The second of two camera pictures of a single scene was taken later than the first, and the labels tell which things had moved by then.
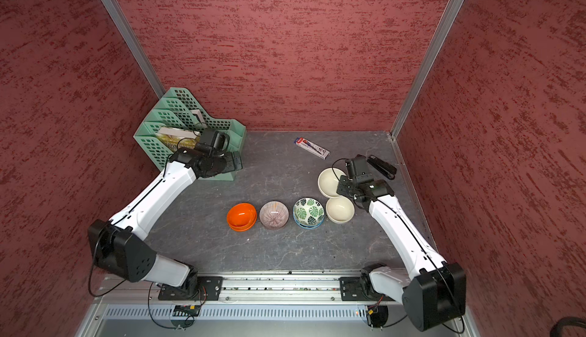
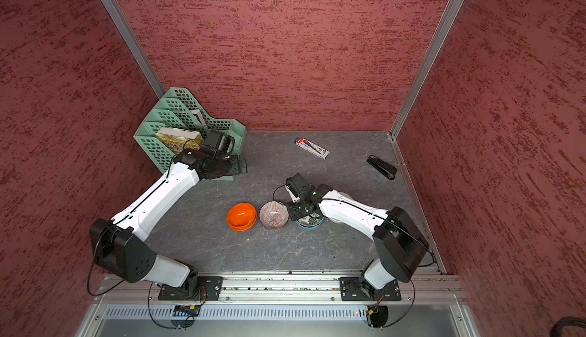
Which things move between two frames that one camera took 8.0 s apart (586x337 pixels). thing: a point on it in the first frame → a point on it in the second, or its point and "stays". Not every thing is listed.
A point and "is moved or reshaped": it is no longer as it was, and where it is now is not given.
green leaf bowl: [309, 223] stays
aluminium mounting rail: [297, 289] stays
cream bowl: [327, 181] is moved or reshaped
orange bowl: [241, 216] stays
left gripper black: [230, 166] stays
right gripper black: [340, 185] → [293, 213]
